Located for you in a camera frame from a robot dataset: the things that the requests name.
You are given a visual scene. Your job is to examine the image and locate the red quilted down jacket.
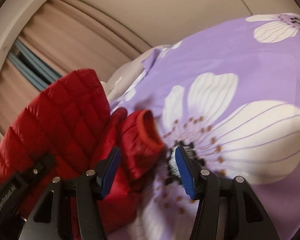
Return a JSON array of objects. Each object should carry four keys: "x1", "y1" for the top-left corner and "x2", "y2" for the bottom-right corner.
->
[{"x1": 0, "y1": 69, "x2": 165, "y2": 234}]

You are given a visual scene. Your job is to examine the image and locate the grey beige pillow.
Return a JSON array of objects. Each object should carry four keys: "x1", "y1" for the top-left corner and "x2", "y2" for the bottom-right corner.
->
[{"x1": 101, "y1": 45, "x2": 170, "y2": 102}]

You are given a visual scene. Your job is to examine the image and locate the beige curtain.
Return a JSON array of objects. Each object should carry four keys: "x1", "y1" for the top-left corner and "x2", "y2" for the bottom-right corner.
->
[{"x1": 0, "y1": 0, "x2": 150, "y2": 134}]

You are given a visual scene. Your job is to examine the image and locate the purple floral bed sheet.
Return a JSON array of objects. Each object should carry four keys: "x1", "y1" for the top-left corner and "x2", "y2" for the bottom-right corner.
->
[{"x1": 109, "y1": 12, "x2": 300, "y2": 239}]

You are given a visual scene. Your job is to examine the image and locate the teal window frame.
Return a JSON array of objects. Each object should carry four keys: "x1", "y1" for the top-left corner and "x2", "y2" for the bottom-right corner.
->
[{"x1": 7, "y1": 38, "x2": 62, "y2": 91}]

